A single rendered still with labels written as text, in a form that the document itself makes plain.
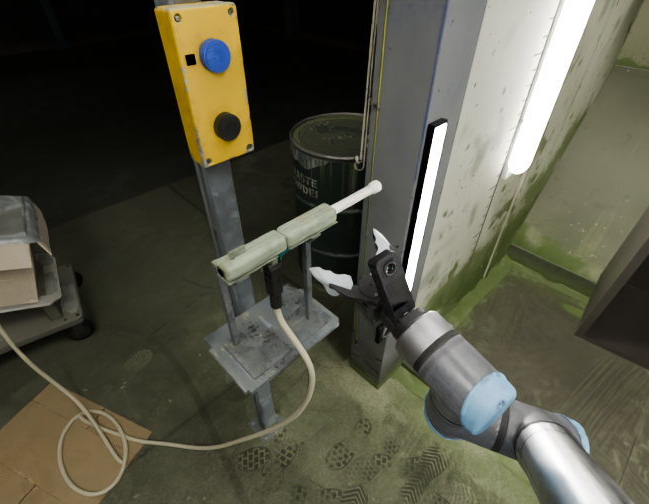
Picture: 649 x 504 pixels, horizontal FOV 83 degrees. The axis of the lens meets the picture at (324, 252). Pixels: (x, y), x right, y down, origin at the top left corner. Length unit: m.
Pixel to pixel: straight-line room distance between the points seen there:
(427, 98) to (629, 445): 1.66
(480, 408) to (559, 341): 1.76
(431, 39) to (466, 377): 0.71
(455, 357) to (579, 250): 2.04
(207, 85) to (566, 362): 2.00
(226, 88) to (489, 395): 0.65
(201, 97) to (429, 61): 0.52
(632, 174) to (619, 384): 1.10
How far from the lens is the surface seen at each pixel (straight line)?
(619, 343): 1.81
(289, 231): 0.81
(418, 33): 0.99
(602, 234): 2.57
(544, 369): 2.15
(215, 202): 0.88
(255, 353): 1.02
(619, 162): 2.63
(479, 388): 0.57
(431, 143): 1.02
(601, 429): 2.10
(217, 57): 0.71
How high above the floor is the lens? 1.63
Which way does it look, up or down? 40 degrees down
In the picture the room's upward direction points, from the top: straight up
